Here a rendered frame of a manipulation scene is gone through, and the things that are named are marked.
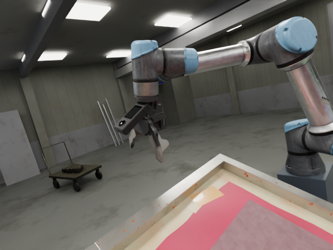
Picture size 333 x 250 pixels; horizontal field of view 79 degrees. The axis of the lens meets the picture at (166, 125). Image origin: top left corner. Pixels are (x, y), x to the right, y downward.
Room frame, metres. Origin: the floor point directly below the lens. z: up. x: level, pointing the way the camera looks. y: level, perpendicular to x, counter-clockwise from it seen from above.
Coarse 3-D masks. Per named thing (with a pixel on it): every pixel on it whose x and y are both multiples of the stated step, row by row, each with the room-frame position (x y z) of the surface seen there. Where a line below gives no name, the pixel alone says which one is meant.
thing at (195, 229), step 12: (192, 216) 0.51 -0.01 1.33; (180, 228) 0.48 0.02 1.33; (192, 228) 0.48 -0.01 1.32; (204, 228) 0.48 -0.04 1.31; (216, 228) 0.48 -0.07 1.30; (168, 240) 0.44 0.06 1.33; (180, 240) 0.44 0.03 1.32; (192, 240) 0.45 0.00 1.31; (204, 240) 0.45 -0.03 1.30; (216, 240) 0.45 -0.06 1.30; (228, 240) 0.45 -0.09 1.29
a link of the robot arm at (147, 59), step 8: (144, 40) 0.56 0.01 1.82; (152, 40) 0.57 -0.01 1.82; (136, 48) 0.56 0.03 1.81; (144, 48) 0.56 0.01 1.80; (152, 48) 0.56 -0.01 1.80; (160, 48) 0.59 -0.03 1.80; (136, 56) 0.56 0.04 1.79; (144, 56) 0.56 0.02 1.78; (152, 56) 0.57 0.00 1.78; (160, 56) 0.57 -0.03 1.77; (136, 64) 0.57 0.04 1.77; (144, 64) 0.57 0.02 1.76; (152, 64) 0.57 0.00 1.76; (160, 64) 0.58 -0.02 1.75; (136, 72) 0.58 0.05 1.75; (144, 72) 0.57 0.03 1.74; (152, 72) 0.58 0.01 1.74; (160, 72) 0.59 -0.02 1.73; (136, 80) 0.58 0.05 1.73; (144, 80) 0.57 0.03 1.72; (152, 80) 0.58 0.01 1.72
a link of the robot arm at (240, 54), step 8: (248, 40) 0.79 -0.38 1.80; (256, 40) 0.77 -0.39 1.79; (224, 48) 0.77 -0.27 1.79; (232, 48) 0.77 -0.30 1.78; (240, 48) 0.78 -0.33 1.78; (248, 48) 0.77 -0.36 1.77; (200, 56) 0.74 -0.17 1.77; (208, 56) 0.74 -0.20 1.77; (216, 56) 0.75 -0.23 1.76; (224, 56) 0.76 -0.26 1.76; (232, 56) 0.76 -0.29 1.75; (240, 56) 0.77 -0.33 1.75; (248, 56) 0.78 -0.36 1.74; (256, 56) 0.78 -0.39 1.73; (200, 64) 0.74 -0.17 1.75; (208, 64) 0.75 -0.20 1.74; (216, 64) 0.76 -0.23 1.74; (224, 64) 0.77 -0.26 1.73; (232, 64) 0.79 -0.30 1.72; (240, 64) 0.82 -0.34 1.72; (248, 64) 0.81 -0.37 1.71; (200, 72) 0.77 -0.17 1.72; (168, 80) 0.77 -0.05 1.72
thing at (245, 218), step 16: (224, 192) 0.61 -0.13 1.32; (240, 192) 0.61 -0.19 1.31; (208, 208) 0.54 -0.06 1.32; (224, 208) 0.55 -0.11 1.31; (240, 208) 0.55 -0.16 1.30; (256, 208) 0.55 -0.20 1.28; (272, 208) 0.55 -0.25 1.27; (224, 224) 0.49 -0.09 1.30; (240, 224) 0.49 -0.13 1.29; (256, 224) 0.50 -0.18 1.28; (272, 224) 0.50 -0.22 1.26; (288, 224) 0.50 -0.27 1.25; (304, 224) 0.50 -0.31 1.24; (240, 240) 0.45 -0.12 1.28; (256, 240) 0.45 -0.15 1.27; (272, 240) 0.45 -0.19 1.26; (288, 240) 0.45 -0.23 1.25; (304, 240) 0.45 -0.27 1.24; (320, 240) 0.45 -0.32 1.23
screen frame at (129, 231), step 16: (224, 160) 0.73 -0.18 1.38; (192, 176) 0.63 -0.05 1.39; (208, 176) 0.66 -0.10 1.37; (240, 176) 0.69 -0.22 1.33; (256, 176) 0.65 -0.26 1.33; (176, 192) 0.55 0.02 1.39; (192, 192) 0.60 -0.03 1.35; (272, 192) 0.62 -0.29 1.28; (288, 192) 0.58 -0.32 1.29; (304, 192) 0.57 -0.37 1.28; (144, 208) 0.49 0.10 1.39; (160, 208) 0.50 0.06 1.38; (304, 208) 0.55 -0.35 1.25; (320, 208) 0.53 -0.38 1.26; (128, 224) 0.45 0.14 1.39; (144, 224) 0.45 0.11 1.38; (112, 240) 0.41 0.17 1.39; (128, 240) 0.42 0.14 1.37
